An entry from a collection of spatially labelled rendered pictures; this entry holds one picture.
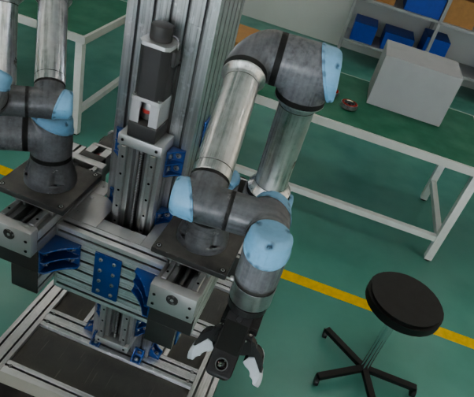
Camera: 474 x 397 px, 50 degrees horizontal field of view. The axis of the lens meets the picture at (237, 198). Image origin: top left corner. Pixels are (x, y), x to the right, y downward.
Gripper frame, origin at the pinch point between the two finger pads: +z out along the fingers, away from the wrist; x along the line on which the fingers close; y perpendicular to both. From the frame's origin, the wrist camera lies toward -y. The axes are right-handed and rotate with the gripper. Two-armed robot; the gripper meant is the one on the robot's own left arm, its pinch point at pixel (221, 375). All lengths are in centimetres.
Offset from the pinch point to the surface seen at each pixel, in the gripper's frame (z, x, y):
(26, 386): 40, 46, 4
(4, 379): 40, 52, 4
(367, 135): 42, -27, 227
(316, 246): 115, -23, 203
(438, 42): 61, -92, 588
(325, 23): 92, 45, 640
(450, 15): 29, -91, 590
